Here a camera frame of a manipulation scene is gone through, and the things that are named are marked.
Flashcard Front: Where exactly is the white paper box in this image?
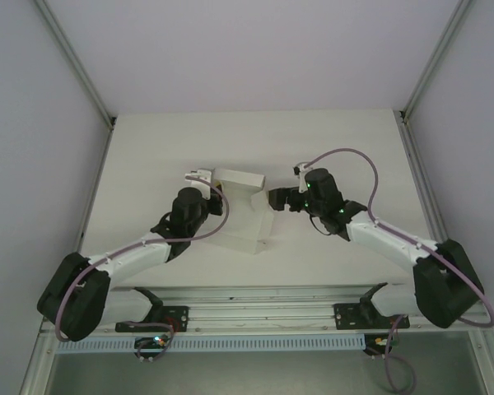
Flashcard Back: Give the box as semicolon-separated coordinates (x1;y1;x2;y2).
200;165;273;257

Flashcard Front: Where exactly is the small circuit board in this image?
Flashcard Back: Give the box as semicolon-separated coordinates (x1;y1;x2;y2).
133;336;170;364
363;334;399;357

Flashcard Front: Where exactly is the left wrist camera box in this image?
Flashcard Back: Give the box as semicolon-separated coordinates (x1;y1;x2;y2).
184;166;214;201

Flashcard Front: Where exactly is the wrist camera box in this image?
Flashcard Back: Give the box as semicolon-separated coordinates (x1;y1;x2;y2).
184;166;214;201
292;161;313;195

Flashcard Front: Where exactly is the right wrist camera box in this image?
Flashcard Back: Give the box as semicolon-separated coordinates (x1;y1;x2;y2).
292;161;313;195

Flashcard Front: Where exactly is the aluminium table side rail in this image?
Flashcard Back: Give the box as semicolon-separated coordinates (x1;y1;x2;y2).
72;118;116;258
394;109;450;248

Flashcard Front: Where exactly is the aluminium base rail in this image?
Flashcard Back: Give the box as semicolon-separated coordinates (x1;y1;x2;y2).
39;283;492;337

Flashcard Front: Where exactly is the light blue slotted cable duct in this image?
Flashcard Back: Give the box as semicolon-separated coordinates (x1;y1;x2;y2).
54;333;366;355

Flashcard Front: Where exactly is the aluminium frame post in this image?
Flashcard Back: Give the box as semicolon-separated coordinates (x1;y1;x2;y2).
398;0;477;124
35;0;118;129

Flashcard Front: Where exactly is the aluminium lower frame bar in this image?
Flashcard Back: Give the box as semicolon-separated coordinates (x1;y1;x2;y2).
470;327;494;395
17;324;58;395

